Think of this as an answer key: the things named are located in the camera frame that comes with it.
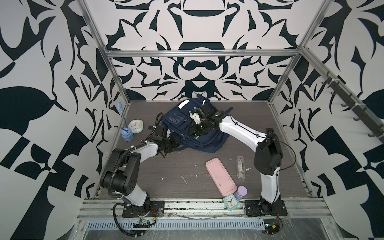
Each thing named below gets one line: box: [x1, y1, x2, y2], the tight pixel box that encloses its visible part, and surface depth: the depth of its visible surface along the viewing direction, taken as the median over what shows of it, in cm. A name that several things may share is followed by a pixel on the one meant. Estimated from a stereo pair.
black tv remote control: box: [266, 128, 275, 135], surface depth 104 cm
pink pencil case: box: [205, 157, 237, 197], surface depth 84 cm
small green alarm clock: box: [222, 193, 240, 212], surface depth 76 cm
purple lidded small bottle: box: [234, 185, 248, 201], surface depth 74 cm
